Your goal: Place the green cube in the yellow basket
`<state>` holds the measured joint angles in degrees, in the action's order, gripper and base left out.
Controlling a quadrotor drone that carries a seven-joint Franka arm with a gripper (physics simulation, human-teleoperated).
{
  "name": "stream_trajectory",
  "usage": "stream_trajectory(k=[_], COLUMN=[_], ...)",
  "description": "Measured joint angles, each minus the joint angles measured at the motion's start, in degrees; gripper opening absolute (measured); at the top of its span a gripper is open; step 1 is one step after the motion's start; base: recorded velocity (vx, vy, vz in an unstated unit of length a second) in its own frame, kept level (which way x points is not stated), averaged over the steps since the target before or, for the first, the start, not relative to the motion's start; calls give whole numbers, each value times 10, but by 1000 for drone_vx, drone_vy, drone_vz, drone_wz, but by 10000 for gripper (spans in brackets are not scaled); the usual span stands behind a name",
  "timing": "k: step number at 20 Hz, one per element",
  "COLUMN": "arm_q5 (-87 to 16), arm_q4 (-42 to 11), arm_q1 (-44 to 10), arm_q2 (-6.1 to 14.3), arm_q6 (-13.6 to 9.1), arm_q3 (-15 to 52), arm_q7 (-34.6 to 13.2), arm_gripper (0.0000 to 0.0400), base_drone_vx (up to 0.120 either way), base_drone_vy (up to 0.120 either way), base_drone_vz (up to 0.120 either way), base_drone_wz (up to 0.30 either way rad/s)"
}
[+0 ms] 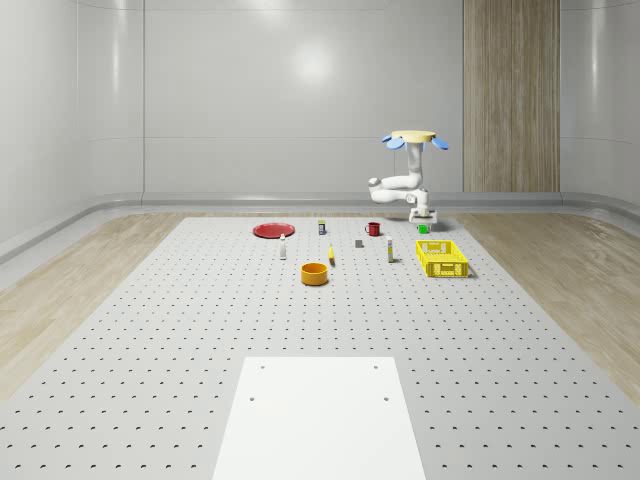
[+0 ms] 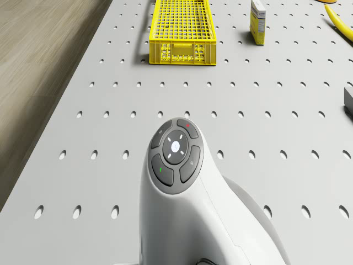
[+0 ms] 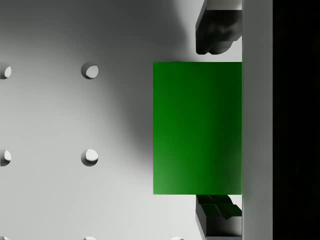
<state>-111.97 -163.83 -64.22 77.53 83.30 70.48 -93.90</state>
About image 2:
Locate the yellow basket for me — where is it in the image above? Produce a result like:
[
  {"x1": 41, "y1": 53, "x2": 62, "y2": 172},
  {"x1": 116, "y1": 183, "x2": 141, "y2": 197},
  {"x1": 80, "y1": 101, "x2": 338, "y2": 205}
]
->
[{"x1": 148, "y1": 0, "x2": 217, "y2": 67}]

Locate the grey cube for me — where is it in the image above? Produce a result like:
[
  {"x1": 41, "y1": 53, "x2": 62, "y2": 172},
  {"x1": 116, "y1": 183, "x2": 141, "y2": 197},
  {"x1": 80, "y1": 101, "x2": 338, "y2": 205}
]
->
[{"x1": 343, "y1": 86, "x2": 353, "y2": 120}]

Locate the white and yellow box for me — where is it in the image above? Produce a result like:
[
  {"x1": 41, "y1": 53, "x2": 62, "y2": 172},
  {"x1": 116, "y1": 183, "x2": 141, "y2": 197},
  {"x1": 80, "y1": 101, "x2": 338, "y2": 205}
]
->
[{"x1": 249, "y1": 0, "x2": 267, "y2": 46}]

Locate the banana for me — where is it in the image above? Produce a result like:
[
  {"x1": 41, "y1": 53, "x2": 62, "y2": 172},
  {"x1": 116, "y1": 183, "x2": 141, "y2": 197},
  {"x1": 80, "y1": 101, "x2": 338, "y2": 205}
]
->
[{"x1": 324, "y1": 3, "x2": 353, "y2": 43}]

